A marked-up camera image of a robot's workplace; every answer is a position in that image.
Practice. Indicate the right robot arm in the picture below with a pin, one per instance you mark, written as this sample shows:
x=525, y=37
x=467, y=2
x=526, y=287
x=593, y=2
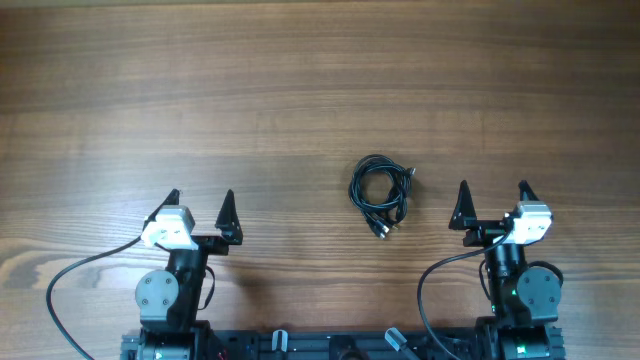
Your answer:
x=524, y=295

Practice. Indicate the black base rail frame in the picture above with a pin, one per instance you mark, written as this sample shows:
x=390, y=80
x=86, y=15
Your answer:
x=465, y=343

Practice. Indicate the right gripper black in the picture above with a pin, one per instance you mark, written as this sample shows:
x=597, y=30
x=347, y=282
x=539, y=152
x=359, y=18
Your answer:
x=465, y=218

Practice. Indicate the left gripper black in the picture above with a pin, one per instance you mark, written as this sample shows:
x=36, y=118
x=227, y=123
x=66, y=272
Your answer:
x=230, y=233

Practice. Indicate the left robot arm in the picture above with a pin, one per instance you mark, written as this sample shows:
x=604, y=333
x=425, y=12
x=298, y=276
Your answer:
x=169, y=299

